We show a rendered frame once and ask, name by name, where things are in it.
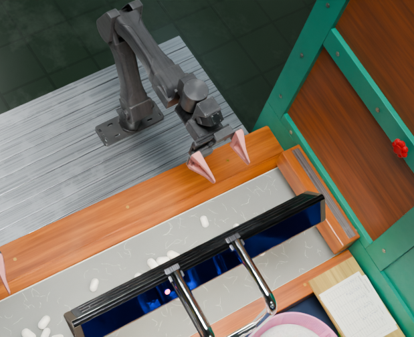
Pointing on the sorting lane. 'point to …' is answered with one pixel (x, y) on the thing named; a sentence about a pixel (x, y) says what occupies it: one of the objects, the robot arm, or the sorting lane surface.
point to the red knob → (400, 148)
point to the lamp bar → (194, 267)
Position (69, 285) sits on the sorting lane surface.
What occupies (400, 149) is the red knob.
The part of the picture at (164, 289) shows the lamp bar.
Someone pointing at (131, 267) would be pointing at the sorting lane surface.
